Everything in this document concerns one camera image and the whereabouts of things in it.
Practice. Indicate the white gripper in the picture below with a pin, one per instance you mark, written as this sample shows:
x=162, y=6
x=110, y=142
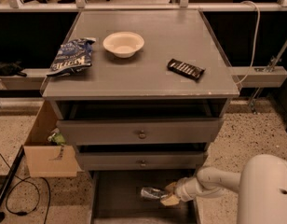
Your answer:
x=182, y=189

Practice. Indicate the silver blue redbull can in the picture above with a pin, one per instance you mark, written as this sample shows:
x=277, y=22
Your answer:
x=151, y=193

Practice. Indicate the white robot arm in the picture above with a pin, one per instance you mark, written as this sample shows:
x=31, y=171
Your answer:
x=261, y=189

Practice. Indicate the grey bottom drawer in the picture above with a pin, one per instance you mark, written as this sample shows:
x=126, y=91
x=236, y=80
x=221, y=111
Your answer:
x=117, y=198

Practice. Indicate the grey drawer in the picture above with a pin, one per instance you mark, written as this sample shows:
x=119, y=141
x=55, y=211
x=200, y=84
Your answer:
x=117, y=198
x=139, y=131
x=106, y=161

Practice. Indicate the grey drawer cabinet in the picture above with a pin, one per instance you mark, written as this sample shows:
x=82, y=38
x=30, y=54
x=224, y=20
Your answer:
x=141, y=86

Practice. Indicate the grey middle drawer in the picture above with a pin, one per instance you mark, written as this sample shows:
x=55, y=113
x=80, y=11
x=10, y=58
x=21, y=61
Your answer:
x=106, y=161

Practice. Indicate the grey top drawer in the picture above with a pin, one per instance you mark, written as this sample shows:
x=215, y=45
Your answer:
x=139, y=131

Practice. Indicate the black chocolate bar wrapper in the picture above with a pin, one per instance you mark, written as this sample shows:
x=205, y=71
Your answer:
x=185, y=69

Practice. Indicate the green bottle in box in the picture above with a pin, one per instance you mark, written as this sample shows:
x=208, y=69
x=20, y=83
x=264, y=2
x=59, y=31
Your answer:
x=56, y=138

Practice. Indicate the cardboard box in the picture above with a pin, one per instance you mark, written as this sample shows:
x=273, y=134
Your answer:
x=43, y=157

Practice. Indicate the white paper bowl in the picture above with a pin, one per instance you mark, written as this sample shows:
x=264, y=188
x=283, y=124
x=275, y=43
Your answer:
x=123, y=44

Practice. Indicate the blue kettle chips bag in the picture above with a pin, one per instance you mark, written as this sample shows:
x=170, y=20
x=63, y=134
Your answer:
x=72, y=57

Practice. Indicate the black floor bar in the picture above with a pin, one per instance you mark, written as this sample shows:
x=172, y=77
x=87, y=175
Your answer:
x=5, y=180

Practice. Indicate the black object on ledge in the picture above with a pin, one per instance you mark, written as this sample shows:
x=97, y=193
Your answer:
x=11, y=69

